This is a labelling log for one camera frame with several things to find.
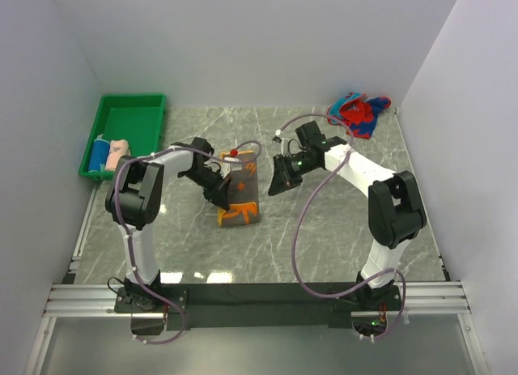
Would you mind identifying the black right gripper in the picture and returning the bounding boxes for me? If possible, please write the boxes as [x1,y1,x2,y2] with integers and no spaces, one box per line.
[267,153,318,197]

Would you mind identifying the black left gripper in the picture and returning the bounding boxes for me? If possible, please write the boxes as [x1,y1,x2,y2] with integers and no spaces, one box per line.
[182,166,232,211]

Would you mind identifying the orange and grey towel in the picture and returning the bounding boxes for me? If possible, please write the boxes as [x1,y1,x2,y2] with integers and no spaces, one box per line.
[218,150,261,228]

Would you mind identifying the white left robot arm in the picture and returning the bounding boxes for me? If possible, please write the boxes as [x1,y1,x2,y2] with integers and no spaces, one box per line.
[105,138,230,312]

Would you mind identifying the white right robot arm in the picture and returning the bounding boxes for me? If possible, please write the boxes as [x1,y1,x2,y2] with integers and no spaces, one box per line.
[268,121,427,309]

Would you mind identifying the red and blue crumpled towel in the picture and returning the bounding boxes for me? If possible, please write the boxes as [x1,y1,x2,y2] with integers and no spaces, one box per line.
[327,92,392,139]

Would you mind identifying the black base beam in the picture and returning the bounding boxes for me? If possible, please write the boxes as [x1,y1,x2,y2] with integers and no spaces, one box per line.
[113,281,402,336]

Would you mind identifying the green plastic tray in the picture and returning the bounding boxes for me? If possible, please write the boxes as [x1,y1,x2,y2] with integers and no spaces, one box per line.
[79,93,167,181]

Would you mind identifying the pink rolled towel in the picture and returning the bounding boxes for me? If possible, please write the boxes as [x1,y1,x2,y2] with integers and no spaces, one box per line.
[104,139,131,172]

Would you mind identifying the blue rolled towel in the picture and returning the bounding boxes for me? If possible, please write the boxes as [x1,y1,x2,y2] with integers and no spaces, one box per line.
[87,138,110,173]

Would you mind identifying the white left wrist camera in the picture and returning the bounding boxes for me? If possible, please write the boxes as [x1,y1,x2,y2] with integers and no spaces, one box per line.
[220,149,243,177]

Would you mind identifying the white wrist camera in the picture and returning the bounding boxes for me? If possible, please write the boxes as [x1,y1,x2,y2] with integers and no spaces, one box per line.
[220,149,243,177]
[272,130,302,156]

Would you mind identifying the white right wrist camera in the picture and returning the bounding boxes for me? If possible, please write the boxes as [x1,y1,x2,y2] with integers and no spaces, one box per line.
[272,130,302,156]

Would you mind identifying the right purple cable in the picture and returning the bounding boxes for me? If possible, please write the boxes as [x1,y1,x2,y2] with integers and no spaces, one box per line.
[274,113,406,341]

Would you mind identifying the aluminium rail frame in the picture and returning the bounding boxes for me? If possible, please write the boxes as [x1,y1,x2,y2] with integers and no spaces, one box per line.
[25,279,489,374]

